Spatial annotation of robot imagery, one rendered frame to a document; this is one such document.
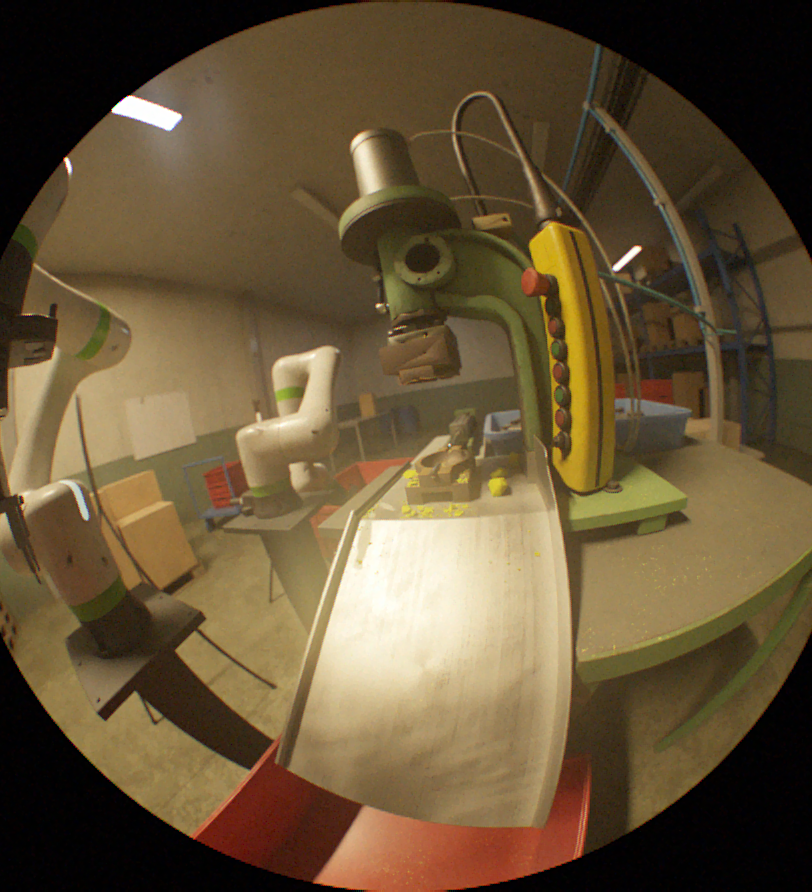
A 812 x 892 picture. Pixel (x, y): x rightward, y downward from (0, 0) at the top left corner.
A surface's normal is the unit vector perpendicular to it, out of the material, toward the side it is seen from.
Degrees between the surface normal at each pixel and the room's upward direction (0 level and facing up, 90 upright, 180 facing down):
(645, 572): 0
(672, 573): 0
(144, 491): 90
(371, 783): 30
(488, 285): 90
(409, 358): 90
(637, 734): 0
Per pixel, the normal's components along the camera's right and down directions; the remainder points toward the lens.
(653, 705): -0.18, -0.97
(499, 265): -0.30, 0.23
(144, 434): 0.94, -0.11
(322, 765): -0.30, -0.73
